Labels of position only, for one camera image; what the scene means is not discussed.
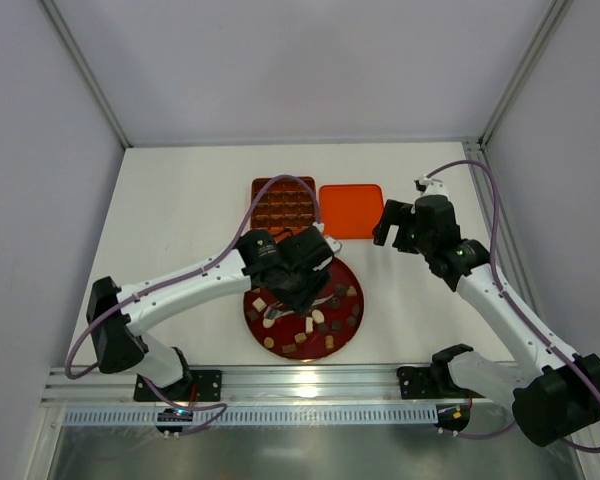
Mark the orange box lid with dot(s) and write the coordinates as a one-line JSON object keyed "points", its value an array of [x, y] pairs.
{"points": [[351, 211]]}

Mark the round red tray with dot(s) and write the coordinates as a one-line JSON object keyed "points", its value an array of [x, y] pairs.
{"points": [[285, 328]]}

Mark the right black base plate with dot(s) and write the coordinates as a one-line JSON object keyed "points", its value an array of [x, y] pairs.
{"points": [[428, 382]]}

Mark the aluminium rail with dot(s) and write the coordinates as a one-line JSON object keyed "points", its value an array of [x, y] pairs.
{"points": [[246, 384]]}

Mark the dark dome chocolate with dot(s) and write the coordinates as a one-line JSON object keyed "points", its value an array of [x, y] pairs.
{"points": [[340, 290]]}

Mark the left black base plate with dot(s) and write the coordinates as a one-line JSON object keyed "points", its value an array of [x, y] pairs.
{"points": [[198, 385]]}

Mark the brown marbled bar chocolate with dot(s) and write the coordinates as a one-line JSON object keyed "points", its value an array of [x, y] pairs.
{"points": [[289, 348]]}

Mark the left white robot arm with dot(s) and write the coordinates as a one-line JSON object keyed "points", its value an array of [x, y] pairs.
{"points": [[121, 317]]}

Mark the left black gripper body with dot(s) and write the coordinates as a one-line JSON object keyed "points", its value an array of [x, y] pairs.
{"points": [[296, 288]]}

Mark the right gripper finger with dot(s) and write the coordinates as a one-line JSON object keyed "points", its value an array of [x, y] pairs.
{"points": [[404, 238], [392, 215]]}

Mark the slotted cable duct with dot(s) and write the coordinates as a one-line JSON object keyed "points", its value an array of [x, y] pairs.
{"points": [[264, 415]]}

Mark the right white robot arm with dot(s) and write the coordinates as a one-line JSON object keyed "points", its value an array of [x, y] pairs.
{"points": [[551, 391]]}

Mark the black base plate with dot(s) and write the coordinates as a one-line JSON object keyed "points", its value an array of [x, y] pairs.
{"points": [[198, 385], [428, 382]]}

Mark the white swirl round chocolate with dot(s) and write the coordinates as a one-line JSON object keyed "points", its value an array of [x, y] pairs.
{"points": [[318, 316]]}

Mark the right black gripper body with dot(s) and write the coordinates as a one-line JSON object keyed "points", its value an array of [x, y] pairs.
{"points": [[400, 228]]}

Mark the white square chocolate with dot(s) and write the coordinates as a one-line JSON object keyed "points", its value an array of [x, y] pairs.
{"points": [[259, 304]]}

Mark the orange chocolate box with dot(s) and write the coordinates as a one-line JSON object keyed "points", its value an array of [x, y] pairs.
{"points": [[286, 206]]}

